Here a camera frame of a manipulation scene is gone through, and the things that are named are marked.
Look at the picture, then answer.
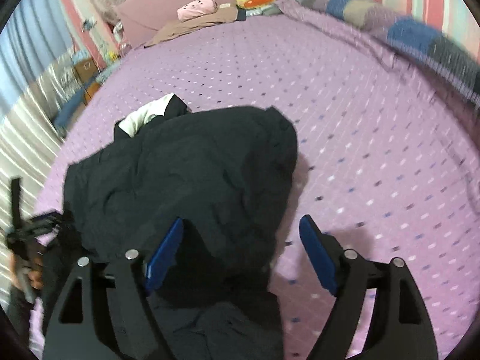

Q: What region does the brown pillow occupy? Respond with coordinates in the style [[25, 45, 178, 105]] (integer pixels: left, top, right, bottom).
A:
[[144, 7, 244, 47]]

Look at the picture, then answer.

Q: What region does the blue cloth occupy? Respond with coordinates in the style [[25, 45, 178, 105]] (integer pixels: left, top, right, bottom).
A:
[[52, 90, 89, 132]]

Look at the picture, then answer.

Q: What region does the blue curtain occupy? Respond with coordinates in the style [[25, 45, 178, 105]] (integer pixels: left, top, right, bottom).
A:
[[0, 0, 74, 117]]

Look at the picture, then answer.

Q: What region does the cream satin curtain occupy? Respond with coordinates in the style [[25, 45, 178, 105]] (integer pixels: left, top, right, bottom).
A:
[[0, 50, 89, 308]]

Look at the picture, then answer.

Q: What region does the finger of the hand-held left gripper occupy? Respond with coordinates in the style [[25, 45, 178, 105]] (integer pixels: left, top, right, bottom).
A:
[[22, 211, 75, 238]]

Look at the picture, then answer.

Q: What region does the black puffer jacket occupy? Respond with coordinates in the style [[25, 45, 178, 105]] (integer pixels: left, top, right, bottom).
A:
[[41, 94, 299, 360]]

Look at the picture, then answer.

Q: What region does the patchwork blanket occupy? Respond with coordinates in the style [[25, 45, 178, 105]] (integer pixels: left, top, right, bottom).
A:
[[283, 0, 480, 106]]

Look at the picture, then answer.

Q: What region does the purple patterned bed sheet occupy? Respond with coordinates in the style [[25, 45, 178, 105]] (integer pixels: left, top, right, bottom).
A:
[[28, 5, 480, 360]]

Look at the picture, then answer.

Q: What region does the pink plush pillow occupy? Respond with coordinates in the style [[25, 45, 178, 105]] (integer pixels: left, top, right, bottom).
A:
[[177, 0, 218, 21]]

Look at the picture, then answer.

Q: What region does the orange-brown wooden box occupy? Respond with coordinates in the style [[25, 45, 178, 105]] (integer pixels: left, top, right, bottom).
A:
[[84, 82, 102, 105]]

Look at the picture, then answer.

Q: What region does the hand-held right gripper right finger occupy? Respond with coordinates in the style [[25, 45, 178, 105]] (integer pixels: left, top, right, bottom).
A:
[[299, 214, 439, 360]]

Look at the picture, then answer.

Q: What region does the person's left hand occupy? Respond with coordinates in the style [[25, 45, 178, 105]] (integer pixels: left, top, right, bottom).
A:
[[28, 257, 45, 291]]

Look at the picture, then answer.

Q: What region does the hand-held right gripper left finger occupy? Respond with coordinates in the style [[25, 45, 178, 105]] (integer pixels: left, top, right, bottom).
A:
[[41, 217, 184, 360]]

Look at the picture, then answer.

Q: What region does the brown cardboard box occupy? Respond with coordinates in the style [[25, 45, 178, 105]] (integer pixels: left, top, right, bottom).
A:
[[74, 58, 102, 87]]

